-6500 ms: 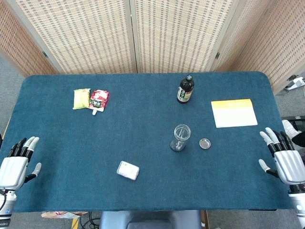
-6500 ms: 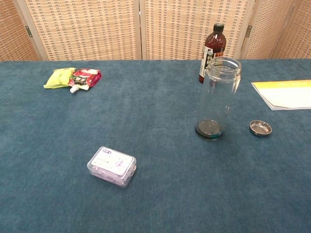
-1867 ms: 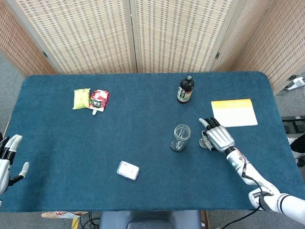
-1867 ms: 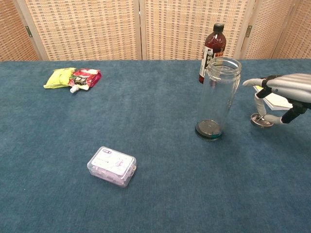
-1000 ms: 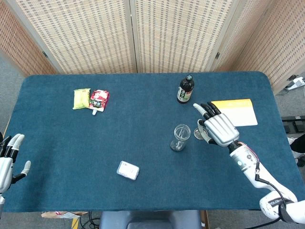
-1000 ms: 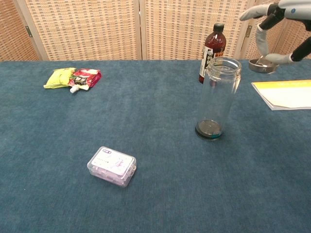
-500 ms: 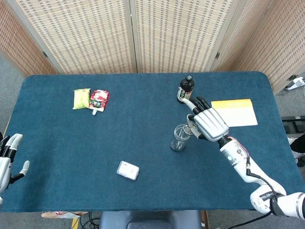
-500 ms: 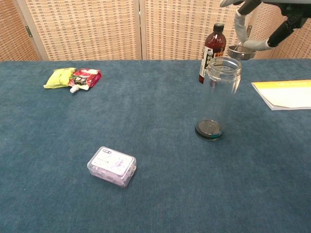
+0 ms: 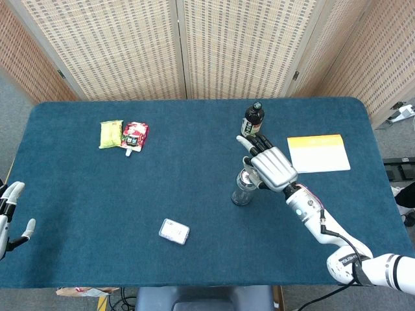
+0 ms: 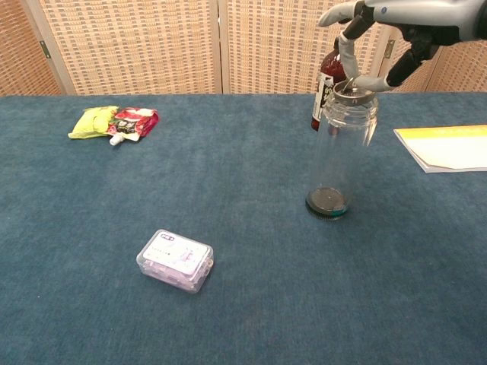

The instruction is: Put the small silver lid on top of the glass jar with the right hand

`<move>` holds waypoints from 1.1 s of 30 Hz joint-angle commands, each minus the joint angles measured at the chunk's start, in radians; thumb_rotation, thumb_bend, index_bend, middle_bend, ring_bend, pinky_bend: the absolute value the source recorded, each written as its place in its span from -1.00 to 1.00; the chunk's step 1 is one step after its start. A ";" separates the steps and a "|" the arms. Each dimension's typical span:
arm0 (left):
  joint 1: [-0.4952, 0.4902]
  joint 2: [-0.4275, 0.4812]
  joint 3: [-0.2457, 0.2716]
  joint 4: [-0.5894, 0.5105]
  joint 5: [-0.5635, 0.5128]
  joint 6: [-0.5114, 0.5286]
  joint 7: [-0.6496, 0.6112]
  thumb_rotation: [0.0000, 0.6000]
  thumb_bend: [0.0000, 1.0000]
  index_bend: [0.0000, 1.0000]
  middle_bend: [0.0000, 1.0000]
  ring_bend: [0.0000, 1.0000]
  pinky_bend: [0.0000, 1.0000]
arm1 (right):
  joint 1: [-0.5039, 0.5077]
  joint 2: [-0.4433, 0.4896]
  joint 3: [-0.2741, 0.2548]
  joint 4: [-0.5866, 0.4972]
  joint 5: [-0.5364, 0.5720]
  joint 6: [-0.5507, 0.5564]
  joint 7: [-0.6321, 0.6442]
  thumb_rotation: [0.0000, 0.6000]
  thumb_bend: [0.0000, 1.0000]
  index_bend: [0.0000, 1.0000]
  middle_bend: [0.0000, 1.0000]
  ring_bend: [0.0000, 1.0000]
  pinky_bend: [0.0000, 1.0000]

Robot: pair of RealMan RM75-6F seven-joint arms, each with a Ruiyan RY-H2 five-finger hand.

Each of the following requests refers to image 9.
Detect brown paper bag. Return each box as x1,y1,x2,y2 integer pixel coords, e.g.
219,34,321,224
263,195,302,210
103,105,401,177
55,286,120,298

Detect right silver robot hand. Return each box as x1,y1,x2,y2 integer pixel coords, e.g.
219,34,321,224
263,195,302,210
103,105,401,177
235,132,299,193

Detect clear glass jar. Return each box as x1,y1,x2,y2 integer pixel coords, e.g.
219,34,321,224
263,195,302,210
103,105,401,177
231,168,261,207

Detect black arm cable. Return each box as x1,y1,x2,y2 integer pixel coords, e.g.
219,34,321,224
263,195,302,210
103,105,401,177
319,209,371,262

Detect white device on floor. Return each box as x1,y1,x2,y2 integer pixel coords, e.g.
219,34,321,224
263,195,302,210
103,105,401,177
387,104,415,123

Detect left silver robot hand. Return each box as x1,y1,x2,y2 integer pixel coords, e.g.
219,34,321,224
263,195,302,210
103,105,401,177
0,181,37,260

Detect pale woven screen panel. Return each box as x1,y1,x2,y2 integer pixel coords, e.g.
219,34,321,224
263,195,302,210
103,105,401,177
9,0,187,101
176,0,325,100
287,0,374,98

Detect black foot pedal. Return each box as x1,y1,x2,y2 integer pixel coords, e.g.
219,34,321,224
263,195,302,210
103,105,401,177
382,157,415,181

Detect white plastic box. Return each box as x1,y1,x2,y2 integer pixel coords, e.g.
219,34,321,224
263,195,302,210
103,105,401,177
158,218,191,246

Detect green snack packet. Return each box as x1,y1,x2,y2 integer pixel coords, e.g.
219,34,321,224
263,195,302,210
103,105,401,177
99,119,125,150

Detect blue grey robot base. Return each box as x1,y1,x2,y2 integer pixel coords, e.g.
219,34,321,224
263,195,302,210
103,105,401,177
134,285,275,311

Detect black trouser leg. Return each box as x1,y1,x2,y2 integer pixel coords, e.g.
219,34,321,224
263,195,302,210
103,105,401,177
396,181,415,209

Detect red spouted drink pouch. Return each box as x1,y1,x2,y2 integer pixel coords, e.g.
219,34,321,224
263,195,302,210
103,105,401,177
120,121,150,157

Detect black floor cables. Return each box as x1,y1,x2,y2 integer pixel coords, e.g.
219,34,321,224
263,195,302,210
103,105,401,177
108,287,137,311

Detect yellow and white notepad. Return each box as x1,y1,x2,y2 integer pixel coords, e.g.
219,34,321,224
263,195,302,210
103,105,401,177
287,133,351,175

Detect dark bottle green label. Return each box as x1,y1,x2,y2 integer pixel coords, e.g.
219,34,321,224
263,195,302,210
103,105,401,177
240,101,265,137

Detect blue table cloth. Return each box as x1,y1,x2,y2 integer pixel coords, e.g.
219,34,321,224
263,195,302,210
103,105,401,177
0,96,415,289

